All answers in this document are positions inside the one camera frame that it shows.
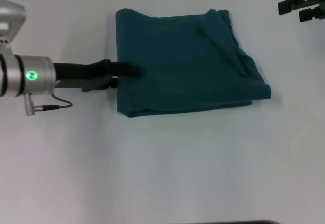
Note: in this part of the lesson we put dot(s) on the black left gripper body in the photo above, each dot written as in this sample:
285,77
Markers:
76,75

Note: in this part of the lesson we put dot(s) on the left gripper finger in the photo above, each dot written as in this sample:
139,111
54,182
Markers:
122,68

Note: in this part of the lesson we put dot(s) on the teal t-shirt with beige print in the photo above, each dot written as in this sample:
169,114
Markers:
182,64

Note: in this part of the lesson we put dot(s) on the small silver plug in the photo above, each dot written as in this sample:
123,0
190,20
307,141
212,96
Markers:
29,106

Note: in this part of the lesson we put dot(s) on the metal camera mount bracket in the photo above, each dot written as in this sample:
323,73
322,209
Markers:
5,48

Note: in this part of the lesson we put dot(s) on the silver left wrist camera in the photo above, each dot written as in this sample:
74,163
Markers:
11,20

